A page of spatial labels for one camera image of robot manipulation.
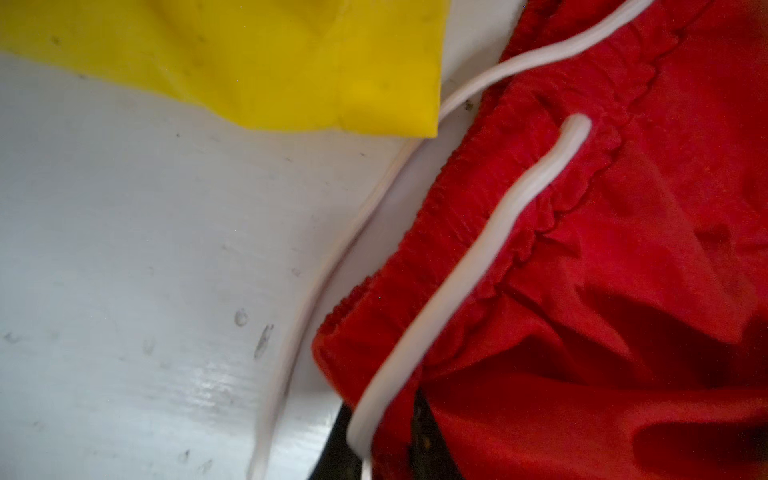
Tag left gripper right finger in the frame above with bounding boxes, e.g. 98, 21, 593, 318
410, 391, 464, 480

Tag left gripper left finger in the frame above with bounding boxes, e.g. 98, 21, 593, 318
308, 404, 362, 480

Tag red shorts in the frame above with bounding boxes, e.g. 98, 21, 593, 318
312, 1, 767, 479

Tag yellow shorts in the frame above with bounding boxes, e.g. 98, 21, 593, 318
1, 1, 450, 138

